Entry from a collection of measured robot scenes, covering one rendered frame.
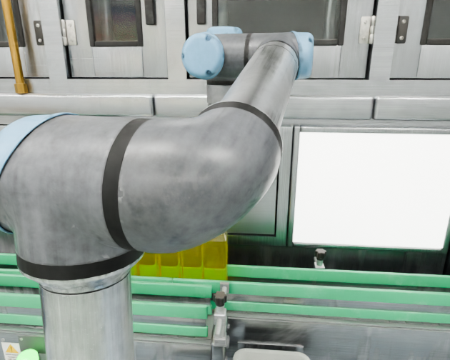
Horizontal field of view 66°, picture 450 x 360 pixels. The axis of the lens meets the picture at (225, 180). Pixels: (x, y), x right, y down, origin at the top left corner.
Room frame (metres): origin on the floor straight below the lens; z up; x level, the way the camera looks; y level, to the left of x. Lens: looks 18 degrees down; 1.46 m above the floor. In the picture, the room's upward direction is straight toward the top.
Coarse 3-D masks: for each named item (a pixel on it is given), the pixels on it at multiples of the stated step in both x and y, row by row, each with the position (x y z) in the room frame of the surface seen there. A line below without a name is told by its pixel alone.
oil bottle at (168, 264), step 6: (156, 258) 0.76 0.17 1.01; (162, 258) 0.75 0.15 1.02; (168, 258) 0.75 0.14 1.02; (174, 258) 0.75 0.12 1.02; (162, 264) 0.75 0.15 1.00; (168, 264) 0.75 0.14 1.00; (174, 264) 0.75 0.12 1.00; (162, 270) 0.75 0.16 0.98; (168, 270) 0.75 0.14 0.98; (174, 270) 0.75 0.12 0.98; (162, 276) 0.75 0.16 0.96; (168, 276) 0.75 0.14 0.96; (174, 276) 0.75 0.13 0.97; (180, 276) 0.76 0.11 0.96
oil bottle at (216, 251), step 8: (224, 232) 0.75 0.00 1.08; (216, 240) 0.74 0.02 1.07; (224, 240) 0.74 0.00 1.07; (208, 248) 0.74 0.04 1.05; (216, 248) 0.74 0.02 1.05; (224, 248) 0.74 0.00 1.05; (208, 256) 0.74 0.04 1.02; (216, 256) 0.74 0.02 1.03; (224, 256) 0.74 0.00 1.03; (208, 264) 0.74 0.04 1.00; (216, 264) 0.74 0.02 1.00; (224, 264) 0.74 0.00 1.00; (208, 272) 0.74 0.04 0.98; (216, 272) 0.74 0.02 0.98; (224, 272) 0.74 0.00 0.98; (224, 280) 0.74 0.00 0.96
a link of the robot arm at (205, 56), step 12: (192, 36) 0.62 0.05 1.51; (204, 36) 0.61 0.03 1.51; (216, 36) 0.63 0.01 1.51; (228, 36) 0.64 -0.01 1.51; (240, 36) 0.63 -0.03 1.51; (192, 48) 0.62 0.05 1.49; (204, 48) 0.61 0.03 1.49; (216, 48) 0.61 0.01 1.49; (228, 48) 0.62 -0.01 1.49; (240, 48) 0.62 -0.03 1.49; (192, 60) 0.62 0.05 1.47; (204, 60) 0.61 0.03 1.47; (216, 60) 0.61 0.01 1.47; (228, 60) 0.62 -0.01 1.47; (240, 60) 0.62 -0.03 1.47; (192, 72) 0.62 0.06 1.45; (204, 72) 0.61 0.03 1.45; (216, 72) 0.62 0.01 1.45; (228, 72) 0.63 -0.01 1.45; (240, 72) 0.63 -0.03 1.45
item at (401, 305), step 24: (216, 288) 0.73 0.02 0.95; (240, 288) 0.72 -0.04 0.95; (264, 288) 0.72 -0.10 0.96; (288, 288) 0.71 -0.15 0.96; (312, 288) 0.71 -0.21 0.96; (336, 288) 0.70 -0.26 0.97; (360, 288) 0.70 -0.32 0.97; (288, 312) 0.71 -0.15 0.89; (312, 312) 0.70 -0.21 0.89; (336, 312) 0.70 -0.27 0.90; (360, 312) 0.69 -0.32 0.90; (384, 312) 0.69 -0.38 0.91; (408, 312) 0.69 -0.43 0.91; (432, 312) 0.68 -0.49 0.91
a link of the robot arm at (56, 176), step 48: (0, 144) 0.28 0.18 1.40; (48, 144) 0.27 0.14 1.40; (96, 144) 0.26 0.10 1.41; (0, 192) 0.26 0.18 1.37; (48, 192) 0.25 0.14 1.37; (96, 192) 0.24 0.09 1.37; (48, 240) 0.25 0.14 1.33; (96, 240) 0.25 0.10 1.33; (48, 288) 0.26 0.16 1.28; (96, 288) 0.27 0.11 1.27; (48, 336) 0.27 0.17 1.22; (96, 336) 0.26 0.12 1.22
